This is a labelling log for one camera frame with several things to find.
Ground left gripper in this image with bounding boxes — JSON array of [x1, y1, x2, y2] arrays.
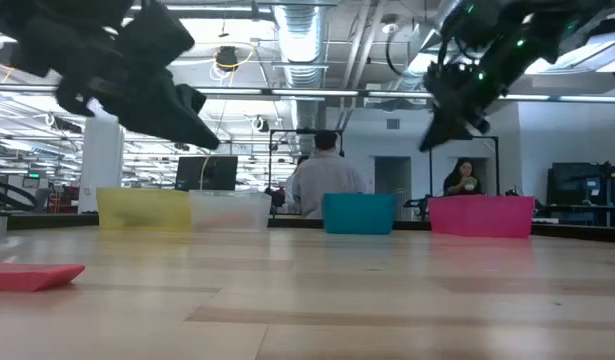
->
[[54, 68, 221, 150]]

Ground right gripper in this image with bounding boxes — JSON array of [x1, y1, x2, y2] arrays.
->
[[418, 59, 493, 153]]

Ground clear plastic bin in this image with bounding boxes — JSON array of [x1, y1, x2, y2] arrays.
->
[[188, 189, 273, 233]]

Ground person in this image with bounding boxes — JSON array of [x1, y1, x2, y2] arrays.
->
[[284, 155, 309, 215], [291, 129, 369, 220], [442, 157, 485, 197]]

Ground white column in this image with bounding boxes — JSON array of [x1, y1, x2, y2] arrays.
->
[[77, 107, 126, 215]]

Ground grey door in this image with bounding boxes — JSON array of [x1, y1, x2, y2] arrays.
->
[[373, 155, 413, 221]]

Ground black monitor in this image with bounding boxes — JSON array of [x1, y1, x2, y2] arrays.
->
[[174, 155, 239, 193]]

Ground red plastic bin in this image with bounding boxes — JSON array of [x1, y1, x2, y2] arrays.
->
[[427, 194, 536, 240]]

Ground yellow plastic bin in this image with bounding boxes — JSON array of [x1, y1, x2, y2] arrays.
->
[[96, 186, 193, 233]]

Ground black ceiling device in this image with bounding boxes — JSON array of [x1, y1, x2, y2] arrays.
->
[[215, 45, 240, 72]]

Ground blue plastic bin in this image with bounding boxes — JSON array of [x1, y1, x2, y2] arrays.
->
[[321, 192, 397, 236]]

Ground red cabinet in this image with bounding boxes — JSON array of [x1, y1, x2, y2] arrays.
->
[[47, 184, 81, 215]]

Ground dark workstation with monitors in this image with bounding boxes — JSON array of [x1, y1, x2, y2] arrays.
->
[[546, 160, 615, 229]]

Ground orange eraser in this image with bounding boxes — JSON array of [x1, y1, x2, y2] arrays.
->
[[0, 262, 87, 293]]

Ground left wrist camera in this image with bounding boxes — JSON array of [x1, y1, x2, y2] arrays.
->
[[173, 83, 209, 117]]

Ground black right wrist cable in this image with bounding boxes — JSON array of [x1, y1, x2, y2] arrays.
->
[[384, 29, 403, 77]]

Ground silver ventilation duct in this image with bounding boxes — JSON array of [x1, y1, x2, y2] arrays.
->
[[272, 0, 333, 131]]

